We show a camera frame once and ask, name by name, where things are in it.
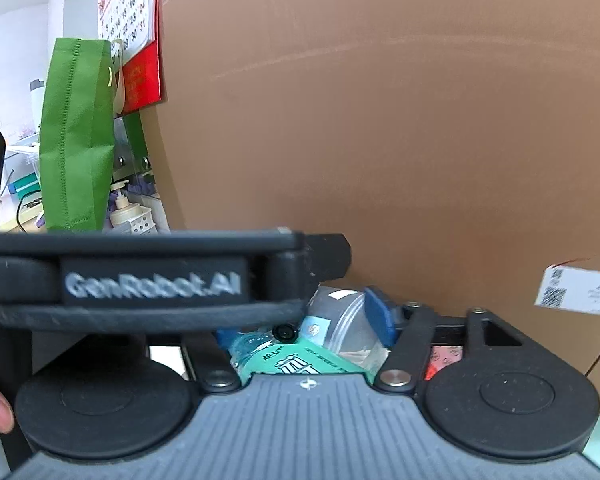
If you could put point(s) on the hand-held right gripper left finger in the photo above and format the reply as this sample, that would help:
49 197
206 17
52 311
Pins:
210 360

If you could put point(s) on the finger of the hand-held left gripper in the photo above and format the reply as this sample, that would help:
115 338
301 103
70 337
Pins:
310 265

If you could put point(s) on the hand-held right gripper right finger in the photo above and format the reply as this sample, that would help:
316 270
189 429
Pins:
380 315

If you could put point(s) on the clear plastic jar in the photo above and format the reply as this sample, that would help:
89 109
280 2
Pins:
342 322

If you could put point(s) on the teal printed packet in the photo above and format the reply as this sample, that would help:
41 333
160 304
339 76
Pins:
270 356

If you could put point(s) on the small black round cap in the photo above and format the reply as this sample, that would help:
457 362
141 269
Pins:
283 332

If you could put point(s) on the red and pink packet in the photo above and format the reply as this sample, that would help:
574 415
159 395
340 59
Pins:
445 357

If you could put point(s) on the clear plastic storage box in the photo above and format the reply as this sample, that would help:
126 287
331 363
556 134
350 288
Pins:
22 160

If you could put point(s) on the white perforated container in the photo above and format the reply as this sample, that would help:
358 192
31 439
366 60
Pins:
140 220

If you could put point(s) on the green fabric bag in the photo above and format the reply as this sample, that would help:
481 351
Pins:
75 150

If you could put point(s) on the large brown cardboard box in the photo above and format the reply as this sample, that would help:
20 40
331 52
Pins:
380 110

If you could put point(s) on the white insulated bottle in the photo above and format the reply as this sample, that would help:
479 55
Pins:
36 100

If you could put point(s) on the white shipping label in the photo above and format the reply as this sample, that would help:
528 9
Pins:
575 291

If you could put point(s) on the red and white wall calendar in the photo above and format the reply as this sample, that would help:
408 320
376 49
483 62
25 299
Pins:
130 10

